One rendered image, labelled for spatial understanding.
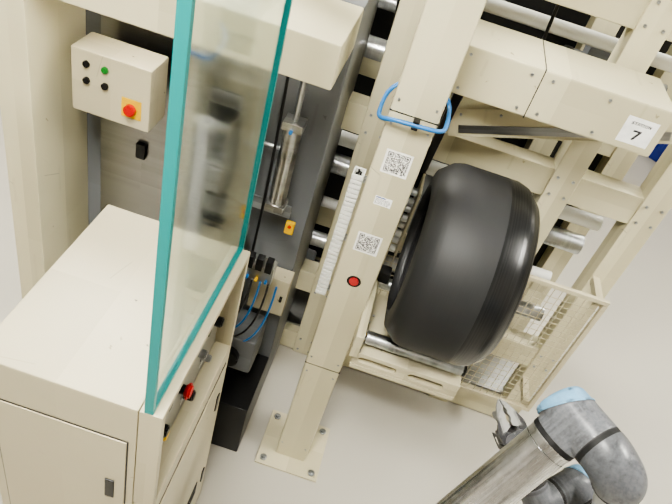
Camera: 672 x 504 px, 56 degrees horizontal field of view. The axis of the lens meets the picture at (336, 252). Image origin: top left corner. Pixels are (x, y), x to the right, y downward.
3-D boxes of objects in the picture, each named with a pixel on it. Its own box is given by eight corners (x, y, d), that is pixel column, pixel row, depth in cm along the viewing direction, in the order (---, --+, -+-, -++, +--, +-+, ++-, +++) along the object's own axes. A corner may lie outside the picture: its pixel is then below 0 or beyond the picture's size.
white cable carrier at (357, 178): (314, 292, 206) (351, 174, 176) (318, 282, 210) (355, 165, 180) (327, 296, 206) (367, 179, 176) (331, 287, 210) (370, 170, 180)
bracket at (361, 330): (348, 355, 203) (356, 336, 197) (369, 277, 234) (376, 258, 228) (358, 359, 203) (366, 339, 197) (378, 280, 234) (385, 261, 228)
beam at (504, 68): (446, 92, 182) (466, 43, 172) (452, 60, 201) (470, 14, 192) (648, 160, 181) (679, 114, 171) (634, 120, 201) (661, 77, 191)
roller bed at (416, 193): (346, 239, 239) (367, 176, 220) (354, 218, 250) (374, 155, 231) (396, 256, 239) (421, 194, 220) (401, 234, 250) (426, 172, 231)
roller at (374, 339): (365, 330, 202) (365, 327, 207) (360, 343, 202) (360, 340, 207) (468, 365, 202) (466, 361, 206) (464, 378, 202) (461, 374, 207)
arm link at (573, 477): (597, 501, 189) (565, 521, 185) (571, 468, 196) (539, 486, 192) (606, 489, 182) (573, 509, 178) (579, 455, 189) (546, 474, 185)
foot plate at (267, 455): (254, 462, 261) (254, 459, 260) (272, 410, 282) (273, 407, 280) (315, 483, 261) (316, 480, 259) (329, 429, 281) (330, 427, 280)
